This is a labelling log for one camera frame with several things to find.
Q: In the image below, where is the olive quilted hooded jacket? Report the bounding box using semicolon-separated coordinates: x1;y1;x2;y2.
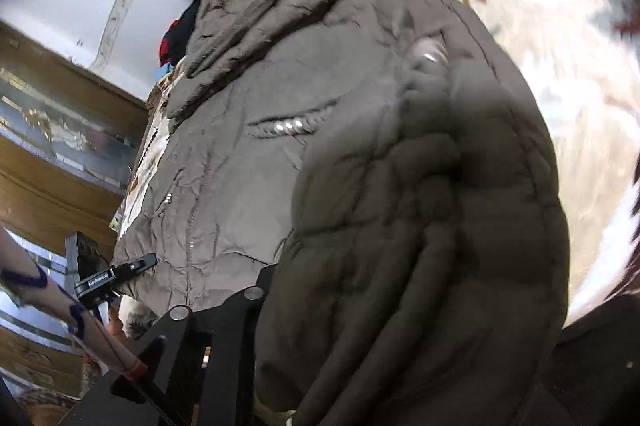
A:
115;0;571;426

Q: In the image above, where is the dark cloth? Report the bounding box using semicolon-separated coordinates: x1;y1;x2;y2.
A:
557;293;640;426

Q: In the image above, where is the red garment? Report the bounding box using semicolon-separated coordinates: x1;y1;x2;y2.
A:
159;19;188;64

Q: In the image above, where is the wooden cabinet with glass door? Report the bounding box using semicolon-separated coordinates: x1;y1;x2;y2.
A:
0;21;148;407

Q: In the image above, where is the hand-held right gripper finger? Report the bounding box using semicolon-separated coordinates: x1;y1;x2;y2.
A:
65;266;278;426

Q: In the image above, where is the black garment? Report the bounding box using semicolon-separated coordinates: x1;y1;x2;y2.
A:
177;0;202;57

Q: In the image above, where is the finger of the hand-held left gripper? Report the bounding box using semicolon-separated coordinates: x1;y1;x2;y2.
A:
116;255;157;279

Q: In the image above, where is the cream leaf-print blanket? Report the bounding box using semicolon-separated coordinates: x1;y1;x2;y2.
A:
117;0;640;342

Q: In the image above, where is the white patterned wrapped cable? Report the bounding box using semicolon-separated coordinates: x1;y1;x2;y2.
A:
0;229;186;426

